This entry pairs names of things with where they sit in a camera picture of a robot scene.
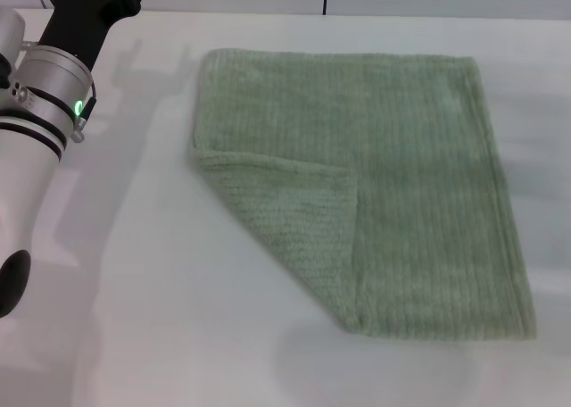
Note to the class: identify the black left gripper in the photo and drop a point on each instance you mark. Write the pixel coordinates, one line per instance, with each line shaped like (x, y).
(76, 27)

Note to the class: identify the green ribbed towel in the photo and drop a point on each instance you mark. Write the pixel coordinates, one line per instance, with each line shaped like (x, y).
(357, 166)

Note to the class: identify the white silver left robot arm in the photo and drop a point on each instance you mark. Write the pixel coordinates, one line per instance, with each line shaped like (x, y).
(31, 139)

